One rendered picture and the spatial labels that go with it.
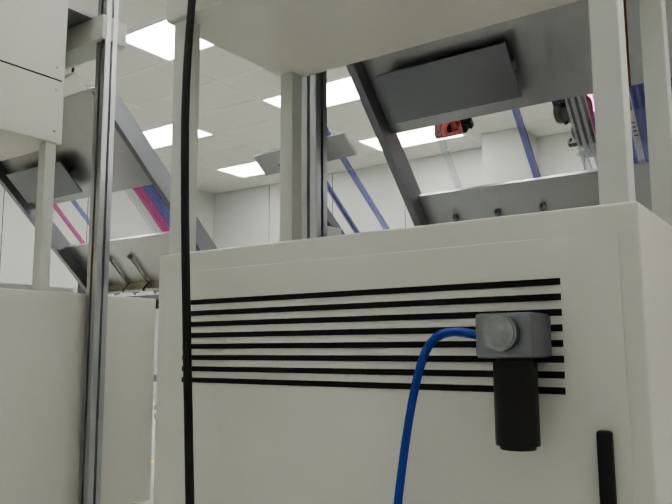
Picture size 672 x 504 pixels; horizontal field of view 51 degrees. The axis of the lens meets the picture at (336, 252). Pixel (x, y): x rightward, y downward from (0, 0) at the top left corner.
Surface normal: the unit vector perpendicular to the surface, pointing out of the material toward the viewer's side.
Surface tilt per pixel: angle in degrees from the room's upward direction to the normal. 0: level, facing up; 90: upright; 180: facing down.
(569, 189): 134
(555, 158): 90
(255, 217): 90
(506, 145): 90
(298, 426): 90
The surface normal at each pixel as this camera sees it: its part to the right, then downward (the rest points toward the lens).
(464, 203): -0.41, 0.61
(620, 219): -0.58, -0.11
